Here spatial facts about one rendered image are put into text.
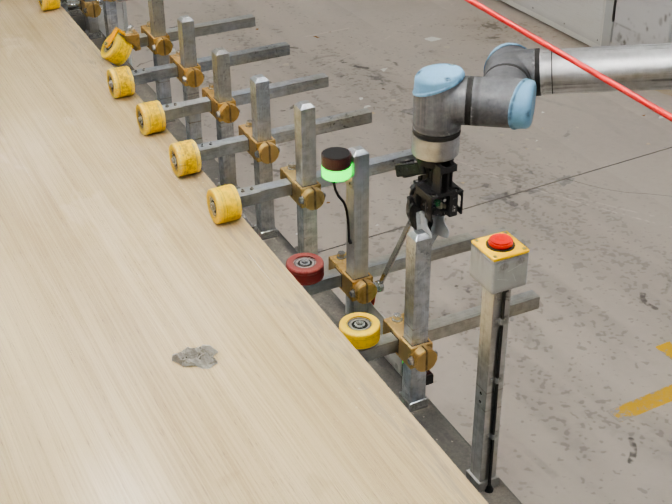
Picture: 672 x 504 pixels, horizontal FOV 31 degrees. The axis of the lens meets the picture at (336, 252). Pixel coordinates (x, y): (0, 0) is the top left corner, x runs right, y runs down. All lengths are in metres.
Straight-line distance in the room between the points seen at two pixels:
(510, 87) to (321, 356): 0.60
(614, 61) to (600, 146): 2.81
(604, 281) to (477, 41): 2.20
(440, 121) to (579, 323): 1.87
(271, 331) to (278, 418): 0.26
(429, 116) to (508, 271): 0.37
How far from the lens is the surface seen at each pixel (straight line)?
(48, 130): 3.16
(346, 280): 2.52
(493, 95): 2.16
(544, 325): 3.93
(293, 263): 2.49
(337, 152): 2.36
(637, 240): 4.44
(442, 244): 2.65
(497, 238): 1.96
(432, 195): 2.26
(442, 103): 2.17
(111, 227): 2.68
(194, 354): 2.24
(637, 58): 2.29
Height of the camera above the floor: 2.24
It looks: 32 degrees down
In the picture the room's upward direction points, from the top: straight up
